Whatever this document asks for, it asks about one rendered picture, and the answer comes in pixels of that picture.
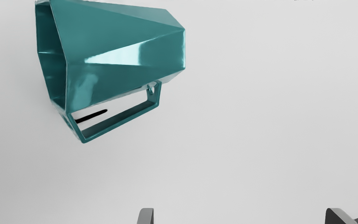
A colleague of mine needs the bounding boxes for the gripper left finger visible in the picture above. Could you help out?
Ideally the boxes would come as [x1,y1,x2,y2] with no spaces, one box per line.
[137,208,154,224]

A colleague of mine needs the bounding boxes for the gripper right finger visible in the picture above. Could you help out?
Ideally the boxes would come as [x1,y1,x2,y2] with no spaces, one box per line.
[325,208,358,224]

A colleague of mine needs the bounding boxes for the teal faceted mug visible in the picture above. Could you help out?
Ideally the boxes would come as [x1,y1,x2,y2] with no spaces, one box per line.
[35,0,186,144]

